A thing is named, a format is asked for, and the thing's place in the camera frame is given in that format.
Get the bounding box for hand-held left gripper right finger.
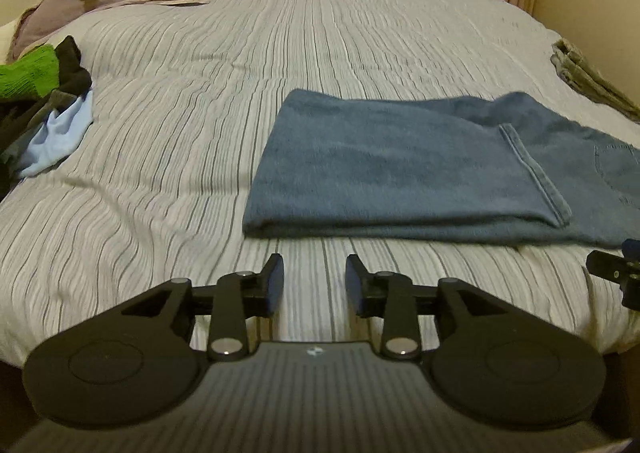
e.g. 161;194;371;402
346;253;507;360

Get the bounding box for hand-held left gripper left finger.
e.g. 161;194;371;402
122;253;286;362

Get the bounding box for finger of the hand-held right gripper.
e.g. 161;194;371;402
586;239;640;312

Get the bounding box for blue denim jeans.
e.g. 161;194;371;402
242;89;640;250

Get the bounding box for grey folded pants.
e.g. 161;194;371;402
550;38;640;123

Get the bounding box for light blue garment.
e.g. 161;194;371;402
17;89;95;179

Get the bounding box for dark grey garment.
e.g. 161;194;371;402
0;90;76;168

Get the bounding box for black garment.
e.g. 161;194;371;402
0;36;94;200

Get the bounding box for green knit sweater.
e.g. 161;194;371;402
0;44;60;102

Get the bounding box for cream cushion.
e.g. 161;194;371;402
0;19;23;65

